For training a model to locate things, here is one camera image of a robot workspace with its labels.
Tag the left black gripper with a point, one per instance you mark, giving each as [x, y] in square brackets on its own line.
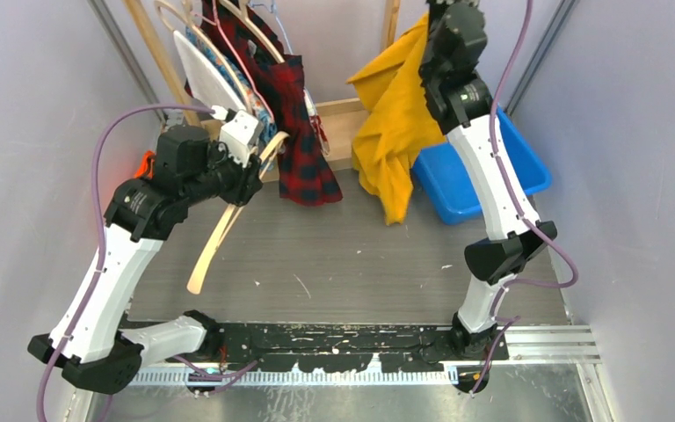
[246, 180]

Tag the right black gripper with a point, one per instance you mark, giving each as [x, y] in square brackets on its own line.
[437, 6]

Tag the beige plastic hanger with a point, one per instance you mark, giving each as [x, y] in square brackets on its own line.
[228, 218]
[182, 19]

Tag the white garment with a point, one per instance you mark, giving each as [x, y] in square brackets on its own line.
[206, 82]

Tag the yellow skirt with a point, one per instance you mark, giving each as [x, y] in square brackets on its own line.
[398, 125]

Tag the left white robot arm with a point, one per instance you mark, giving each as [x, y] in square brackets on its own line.
[88, 345]

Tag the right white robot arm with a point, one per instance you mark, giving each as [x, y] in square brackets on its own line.
[466, 112]

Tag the beige hanger under plaid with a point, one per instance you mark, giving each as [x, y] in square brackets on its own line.
[256, 29]

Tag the orange cloth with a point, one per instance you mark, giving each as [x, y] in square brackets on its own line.
[146, 167]

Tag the blue floral garment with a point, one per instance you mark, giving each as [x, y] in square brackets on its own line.
[258, 106]

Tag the red black plaid dress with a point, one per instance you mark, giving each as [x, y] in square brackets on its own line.
[304, 174]

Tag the blue plastic bin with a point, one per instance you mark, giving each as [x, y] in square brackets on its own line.
[451, 186]

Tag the wooden clothes rack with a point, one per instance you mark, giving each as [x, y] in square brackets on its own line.
[334, 39]

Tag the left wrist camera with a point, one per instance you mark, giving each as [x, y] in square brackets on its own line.
[239, 133]

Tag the pink wire hanger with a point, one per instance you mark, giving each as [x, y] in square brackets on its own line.
[233, 34]

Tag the blue wire hanger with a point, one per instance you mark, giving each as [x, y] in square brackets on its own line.
[272, 9]

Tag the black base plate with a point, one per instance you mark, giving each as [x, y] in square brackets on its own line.
[344, 348]

